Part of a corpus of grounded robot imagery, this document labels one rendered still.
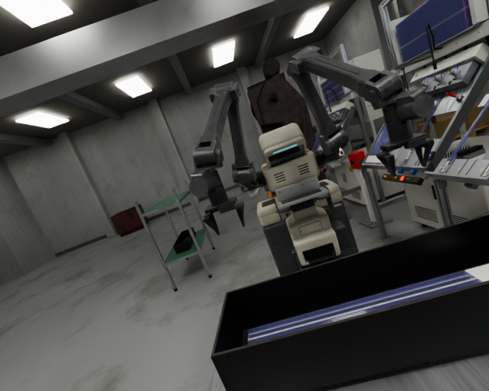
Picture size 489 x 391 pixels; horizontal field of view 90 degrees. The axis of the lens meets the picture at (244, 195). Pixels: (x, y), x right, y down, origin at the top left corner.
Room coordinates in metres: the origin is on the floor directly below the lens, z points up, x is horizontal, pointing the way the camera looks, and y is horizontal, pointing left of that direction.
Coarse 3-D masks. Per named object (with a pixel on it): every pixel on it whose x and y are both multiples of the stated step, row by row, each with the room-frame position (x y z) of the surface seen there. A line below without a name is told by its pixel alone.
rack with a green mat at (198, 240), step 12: (156, 204) 3.20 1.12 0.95; (168, 204) 2.60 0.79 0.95; (180, 204) 2.60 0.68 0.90; (168, 216) 3.45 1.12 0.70; (204, 228) 3.46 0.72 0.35; (156, 252) 2.58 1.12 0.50; (192, 252) 2.60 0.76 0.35; (168, 264) 2.59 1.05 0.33; (204, 264) 2.59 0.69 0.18; (168, 276) 2.58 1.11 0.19
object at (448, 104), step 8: (408, 88) 2.01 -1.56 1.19; (416, 88) 1.91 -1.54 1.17; (464, 88) 1.45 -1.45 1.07; (432, 96) 1.68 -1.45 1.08; (448, 96) 1.54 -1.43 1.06; (440, 104) 1.57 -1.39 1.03; (448, 104) 1.50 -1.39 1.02; (456, 104) 1.44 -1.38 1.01; (440, 112) 1.53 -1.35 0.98; (448, 112) 1.47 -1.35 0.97
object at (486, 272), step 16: (464, 272) 0.39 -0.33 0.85; (480, 272) 0.38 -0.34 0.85; (400, 288) 0.41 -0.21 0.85; (416, 288) 0.40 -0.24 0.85; (432, 288) 0.38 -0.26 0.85; (448, 288) 0.37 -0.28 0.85; (352, 304) 0.42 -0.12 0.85; (368, 304) 0.40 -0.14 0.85; (384, 304) 0.39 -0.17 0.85; (288, 320) 0.44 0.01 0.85; (304, 320) 0.42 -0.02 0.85; (320, 320) 0.41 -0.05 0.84; (336, 320) 0.39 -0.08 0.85; (256, 336) 0.43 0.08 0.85; (272, 336) 0.41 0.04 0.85
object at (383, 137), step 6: (384, 126) 2.03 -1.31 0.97; (384, 132) 1.99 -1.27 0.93; (378, 138) 2.03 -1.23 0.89; (384, 138) 1.95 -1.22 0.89; (378, 144) 1.98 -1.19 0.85; (372, 150) 2.03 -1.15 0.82; (378, 150) 1.94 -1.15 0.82; (372, 156) 1.98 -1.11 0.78; (366, 162) 2.01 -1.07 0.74; (372, 162) 1.93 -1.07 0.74; (378, 162) 1.86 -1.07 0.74
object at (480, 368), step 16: (432, 368) 0.30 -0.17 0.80; (448, 368) 0.29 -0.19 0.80; (464, 368) 0.28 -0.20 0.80; (480, 368) 0.27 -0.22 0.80; (368, 384) 0.31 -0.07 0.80; (384, 384) 0.30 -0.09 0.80; (400, 384) 0.29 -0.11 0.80; (416, 384) 0.28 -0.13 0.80; (432, 384) 0.28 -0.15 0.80; (448, 384) 0.27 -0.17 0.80; (464, 384) 0.26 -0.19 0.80; (480, 384) 0.26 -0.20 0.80
